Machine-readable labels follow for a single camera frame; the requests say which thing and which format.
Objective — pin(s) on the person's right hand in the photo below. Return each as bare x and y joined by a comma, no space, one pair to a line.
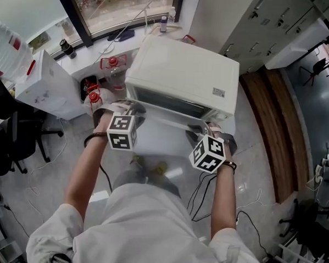
229,153

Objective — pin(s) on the person's left yellow shoe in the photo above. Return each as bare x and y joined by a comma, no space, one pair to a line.
138,160

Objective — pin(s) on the white rounded cabinet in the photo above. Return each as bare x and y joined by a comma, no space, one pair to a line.
298,44

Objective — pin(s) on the grey metal lockers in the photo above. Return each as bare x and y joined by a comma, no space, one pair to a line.
255,28

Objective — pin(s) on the black thermos bottle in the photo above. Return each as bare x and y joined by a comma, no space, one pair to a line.
67,48

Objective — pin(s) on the black flat device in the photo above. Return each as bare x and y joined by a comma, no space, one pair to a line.
122,35

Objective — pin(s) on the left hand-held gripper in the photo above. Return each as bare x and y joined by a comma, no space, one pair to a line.
120,131

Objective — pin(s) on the glass oven door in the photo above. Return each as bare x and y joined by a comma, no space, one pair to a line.
168,119

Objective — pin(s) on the white water dispenser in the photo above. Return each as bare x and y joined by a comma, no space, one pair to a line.
48,89

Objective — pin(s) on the person's left forearm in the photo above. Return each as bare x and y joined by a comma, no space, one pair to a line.
82,179

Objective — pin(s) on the white window ledge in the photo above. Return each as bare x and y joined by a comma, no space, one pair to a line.
119,47

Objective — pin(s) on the white round dish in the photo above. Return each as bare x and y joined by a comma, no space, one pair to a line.
105,49

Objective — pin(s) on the small clear bottle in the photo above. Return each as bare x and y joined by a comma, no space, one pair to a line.
172,16

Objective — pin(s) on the black trash bin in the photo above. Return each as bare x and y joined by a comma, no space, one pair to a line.
82,88

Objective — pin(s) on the black office chair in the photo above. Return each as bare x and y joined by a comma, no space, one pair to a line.
4,136

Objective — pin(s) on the clear bottle red cap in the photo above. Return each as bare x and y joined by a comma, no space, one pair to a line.
115,76
103,96

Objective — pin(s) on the person's grey trousers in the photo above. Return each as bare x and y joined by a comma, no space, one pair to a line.
145,179

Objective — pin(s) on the black window frame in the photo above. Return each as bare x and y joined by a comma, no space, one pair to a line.
78,24

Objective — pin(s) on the wrapped water dispenser jug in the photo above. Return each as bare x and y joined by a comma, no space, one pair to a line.
9,54

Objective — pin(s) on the person's left hand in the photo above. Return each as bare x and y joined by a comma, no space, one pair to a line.
102,125

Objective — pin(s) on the wooden step platform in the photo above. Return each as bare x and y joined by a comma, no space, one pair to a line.
277,128

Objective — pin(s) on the person's white shirt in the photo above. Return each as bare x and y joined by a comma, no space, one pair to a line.
148,231

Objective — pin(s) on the person's right forearm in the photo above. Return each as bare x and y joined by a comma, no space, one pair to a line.
224,200

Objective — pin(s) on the black tripod stand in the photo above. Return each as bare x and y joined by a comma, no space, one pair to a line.
319,67

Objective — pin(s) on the person's yellow shoe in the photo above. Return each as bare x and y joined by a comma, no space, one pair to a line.
161,167
138,160

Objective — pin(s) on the black swivel chair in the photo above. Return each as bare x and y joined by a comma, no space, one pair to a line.
310,226

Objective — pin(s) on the white oven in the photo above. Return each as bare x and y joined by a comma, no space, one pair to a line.
184,68

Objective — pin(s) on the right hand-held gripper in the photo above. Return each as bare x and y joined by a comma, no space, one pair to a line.
207,155

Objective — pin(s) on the person's right yellow shoe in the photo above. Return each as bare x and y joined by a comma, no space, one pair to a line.
161,167

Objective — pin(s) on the white cloth covered table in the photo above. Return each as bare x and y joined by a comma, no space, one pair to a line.
164,142

